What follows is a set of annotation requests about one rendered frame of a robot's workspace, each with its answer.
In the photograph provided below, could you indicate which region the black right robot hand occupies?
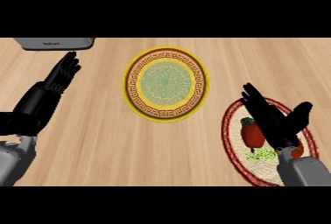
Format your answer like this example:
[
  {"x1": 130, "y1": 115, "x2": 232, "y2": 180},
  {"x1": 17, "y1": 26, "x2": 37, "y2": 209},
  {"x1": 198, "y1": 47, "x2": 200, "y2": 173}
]
[{"x1": 240, "y1": 82, "x2": 315, "y2": 151}]

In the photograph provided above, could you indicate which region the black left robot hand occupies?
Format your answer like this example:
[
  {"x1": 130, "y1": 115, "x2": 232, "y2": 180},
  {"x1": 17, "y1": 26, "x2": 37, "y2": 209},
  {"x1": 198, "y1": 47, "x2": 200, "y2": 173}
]
[{"x1": 42, "y1": 51, "x2": 83, "y2": 95}]

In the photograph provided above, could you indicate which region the round red-rimmed woven placemat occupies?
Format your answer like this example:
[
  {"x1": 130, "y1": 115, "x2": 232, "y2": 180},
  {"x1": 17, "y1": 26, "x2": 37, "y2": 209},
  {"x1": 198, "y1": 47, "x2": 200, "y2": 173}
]
[{"x1": 220, "y1": 97, "x2": 322, "y2": 187}]

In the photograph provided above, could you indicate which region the yellow patterned plate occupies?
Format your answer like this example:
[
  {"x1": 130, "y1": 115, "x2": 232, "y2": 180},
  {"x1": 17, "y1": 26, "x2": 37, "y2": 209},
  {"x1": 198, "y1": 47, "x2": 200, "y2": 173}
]
[{"x1": 121, "y1": 45, "x2": 213, "y2": 123}]

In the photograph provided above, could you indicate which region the pale green leafy vegetable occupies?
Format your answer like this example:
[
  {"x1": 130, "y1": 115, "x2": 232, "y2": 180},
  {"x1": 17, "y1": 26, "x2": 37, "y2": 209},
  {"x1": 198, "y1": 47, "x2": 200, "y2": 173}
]
[{"x1": 244, "y1": 147, "x2": 281, "y2": 162}]

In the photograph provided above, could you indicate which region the red round vegetable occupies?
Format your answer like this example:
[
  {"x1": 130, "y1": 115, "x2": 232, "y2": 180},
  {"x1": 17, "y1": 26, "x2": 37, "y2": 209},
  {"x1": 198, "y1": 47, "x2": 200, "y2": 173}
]
[{"x1": 291, "y1": 142, "x2": 306, "y2": 160}]

